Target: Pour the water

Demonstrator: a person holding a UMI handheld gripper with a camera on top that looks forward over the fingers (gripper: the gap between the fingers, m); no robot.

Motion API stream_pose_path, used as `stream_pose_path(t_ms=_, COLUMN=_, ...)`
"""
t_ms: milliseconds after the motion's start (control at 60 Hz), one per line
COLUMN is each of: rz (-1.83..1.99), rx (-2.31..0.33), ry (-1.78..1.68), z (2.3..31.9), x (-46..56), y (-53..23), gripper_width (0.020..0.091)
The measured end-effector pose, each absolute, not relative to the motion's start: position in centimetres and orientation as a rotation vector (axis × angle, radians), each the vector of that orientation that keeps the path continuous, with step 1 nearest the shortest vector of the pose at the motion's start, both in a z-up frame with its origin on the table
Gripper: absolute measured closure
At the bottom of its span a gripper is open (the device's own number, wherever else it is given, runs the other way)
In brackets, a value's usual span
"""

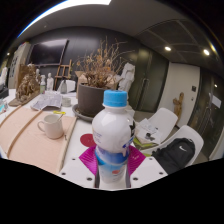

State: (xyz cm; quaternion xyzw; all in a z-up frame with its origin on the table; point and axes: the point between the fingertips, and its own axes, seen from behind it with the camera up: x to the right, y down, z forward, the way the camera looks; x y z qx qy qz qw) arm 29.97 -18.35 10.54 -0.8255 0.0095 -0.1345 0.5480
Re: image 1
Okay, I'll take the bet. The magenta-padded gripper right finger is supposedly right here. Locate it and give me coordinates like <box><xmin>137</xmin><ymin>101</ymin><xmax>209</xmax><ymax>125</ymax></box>
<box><xmin>125</xmin><ymin>145</ymin><xmax>169</xmax><ymax>189</ymax></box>

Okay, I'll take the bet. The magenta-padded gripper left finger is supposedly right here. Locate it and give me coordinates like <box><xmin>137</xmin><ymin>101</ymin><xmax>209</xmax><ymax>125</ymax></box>
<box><xmin>58</xmin><ymin>145</ymin><xmax>100</xmax><ymax>189</ymax></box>

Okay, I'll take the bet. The white blue-capped drink bottle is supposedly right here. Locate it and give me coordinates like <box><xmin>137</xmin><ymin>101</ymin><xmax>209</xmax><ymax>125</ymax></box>
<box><xmin>91</xmin><ymin>89</ymin><xmax>137</xmax><ymax>191</ymax></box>

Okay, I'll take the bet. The green folder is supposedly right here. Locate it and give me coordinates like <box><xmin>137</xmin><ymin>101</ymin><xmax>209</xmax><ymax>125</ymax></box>
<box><xmin>133</xmin><ymin>136</ymin><xmax>161</xmax><ymax>152</ymax></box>

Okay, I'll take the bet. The flat round red coaster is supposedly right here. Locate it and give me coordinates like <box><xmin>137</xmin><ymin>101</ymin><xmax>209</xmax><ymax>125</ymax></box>
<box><xmin>79</xmin><ymin>133</ymin><xmax>98</xmax><ymax>148</ymax></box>

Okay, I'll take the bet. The stack of white papers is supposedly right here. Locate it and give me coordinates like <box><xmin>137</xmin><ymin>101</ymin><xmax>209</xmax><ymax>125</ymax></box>
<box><xmin>134</xmin><ymin>118</ymin><xmax>164</xmax><ymax>145</ymax></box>

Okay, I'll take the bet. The black backpack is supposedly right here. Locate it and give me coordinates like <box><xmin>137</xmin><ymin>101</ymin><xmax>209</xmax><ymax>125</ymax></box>
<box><xmin>151</xmin><ymin>137</ymin><xmax>196</xmax><ymax>175</ymax></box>

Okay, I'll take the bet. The white ceramic mug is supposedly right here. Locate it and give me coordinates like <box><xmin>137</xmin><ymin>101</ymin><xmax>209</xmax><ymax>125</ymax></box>
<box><xmin>36</xmin><ymin>113</ymin><xmax>65</xmax><ymax>140</ymax></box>

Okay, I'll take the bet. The grey plant saucer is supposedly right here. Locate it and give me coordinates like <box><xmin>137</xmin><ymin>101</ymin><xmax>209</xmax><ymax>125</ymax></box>
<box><xmin>71</xmin><ymin>103</ymin><xmax>96</xmax><ymax>123</ymax></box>

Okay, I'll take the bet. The light wooden drawing board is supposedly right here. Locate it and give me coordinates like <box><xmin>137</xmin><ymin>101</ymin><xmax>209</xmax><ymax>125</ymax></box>
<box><xmin>7</xmin><ymin>114</ymin><xmax>78</xmax><ymax>176</ymax></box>
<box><xmin>0</xmin><ymin>105</ymin><xmax>44</xmax><ymax>157</ymax></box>

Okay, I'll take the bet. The white plastic chair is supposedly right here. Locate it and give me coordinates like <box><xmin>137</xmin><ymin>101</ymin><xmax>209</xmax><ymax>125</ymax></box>
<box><xmin>146</xmin><ymin>107</ymin><xmax>179</xmax><ymax>134</ymax></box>
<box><xmin>139</xmin><ymin>124</ymin><xmax>205</xmax><ymax>168</ymax></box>

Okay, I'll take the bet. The wooden stirrer stick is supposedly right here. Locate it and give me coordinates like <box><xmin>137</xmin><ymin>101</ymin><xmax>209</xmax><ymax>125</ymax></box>
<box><xmin>56</xmin><ymin>112</ymin><xmax>67</xmax><ymax>123</ymax></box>

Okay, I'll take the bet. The grey pot with dried plant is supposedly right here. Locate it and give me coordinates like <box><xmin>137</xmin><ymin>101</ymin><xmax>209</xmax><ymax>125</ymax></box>
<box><xmin>74</xmin><ymin>36</ymin><xmax>134</xmax><ymax>118</ymax></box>

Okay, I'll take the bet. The small white cup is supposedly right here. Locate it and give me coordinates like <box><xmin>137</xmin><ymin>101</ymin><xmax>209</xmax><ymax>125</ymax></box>
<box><xmin>61</xmin><ymin>96</ymin><xmax>72</xmax><ymax>108</ymax></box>

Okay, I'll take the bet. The wooden figure sculpture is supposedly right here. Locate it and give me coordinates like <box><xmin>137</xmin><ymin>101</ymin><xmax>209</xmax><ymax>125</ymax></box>
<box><xmin>172</xmin><ymin>91</ymin><xmax>185</xmax><ymax>118</ymax></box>

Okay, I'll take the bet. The grey printed newspaper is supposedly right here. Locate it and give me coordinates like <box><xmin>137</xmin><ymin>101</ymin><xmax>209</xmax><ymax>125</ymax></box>
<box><xmin>30</xmin><ymin>91</ymin><xmax>63</xmax><ymax>112</ymax></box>

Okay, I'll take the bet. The white chair backrest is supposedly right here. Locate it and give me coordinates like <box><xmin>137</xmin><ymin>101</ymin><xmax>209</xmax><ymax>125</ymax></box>
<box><xmin>57</xmin><ymin>79</ymin><xmax>77</xmax><ymax>94</ymax></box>

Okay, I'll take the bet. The grey spray bottle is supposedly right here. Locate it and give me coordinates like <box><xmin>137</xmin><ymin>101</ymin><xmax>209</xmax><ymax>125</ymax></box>
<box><xmin>59</xmin><ymin>79</ymin><xmax>68</xmax><ymax>94</ymax></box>

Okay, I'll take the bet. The brown cardboard box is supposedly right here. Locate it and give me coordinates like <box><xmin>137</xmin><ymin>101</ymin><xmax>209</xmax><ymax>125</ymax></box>
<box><xmin>74</xmin><ymin>69</ymin><xmax>121</xmax><ymax>99</ymax></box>

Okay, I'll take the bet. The dark green double door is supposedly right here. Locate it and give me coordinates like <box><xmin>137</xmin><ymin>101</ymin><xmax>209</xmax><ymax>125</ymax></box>
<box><xmin>134</xmin><ymin>49</ymin><xmax>169</xmax><ymax>113</ymax></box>

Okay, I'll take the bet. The white green bottle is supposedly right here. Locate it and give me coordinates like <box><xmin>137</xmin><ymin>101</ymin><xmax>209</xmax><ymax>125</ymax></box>
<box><xmin>39</xmin><ymin>74</ymin><xmax>47</xmax><ymax>95</ymax></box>

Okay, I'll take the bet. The tall white plaster statue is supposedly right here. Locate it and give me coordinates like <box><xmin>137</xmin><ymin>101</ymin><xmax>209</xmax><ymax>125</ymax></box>
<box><xmin>117</xmin><ymin>62</ymin><xmax>136</xmax><ymax>93</ymax></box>

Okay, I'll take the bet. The small white plaster figure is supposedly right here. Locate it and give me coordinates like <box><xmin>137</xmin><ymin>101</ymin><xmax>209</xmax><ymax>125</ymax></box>
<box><xmin>46</xmin><ymin>72</ymin><xmax>55</xmax><ymax>92</ymax></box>

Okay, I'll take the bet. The wooden easel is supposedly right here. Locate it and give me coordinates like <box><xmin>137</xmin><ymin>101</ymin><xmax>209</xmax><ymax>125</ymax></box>
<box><xmin>53</xmin><ymin>59</ymin><xmax>73</xmax><ymax>91</ymax></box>

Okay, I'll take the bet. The brown relief sculpture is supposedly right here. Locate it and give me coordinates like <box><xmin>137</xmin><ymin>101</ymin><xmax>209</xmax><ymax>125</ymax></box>
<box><xmin>8</xmin><ymin>63</ymin><xmax>42</xmax><ymax>108</ymax></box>

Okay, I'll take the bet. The black flat box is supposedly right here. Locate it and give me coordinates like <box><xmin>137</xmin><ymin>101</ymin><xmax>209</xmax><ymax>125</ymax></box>
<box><xmin>0</xmin><ymin>87</ymin><xmax>10</xmax><ymax>99</ymax></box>

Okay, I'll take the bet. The white pinboard with papers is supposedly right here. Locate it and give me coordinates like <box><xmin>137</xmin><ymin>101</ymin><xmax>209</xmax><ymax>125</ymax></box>
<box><xmin>8</xmin><ymin>42</ymin><xmax>31</xmax><ymax>89</ymax></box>

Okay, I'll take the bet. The dark wall screen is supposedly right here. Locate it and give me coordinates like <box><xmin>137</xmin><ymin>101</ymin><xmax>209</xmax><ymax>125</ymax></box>
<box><xmin>26</xmin><ymin>38</ymin><xmax>69</xmax><ymax>67</ymax></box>

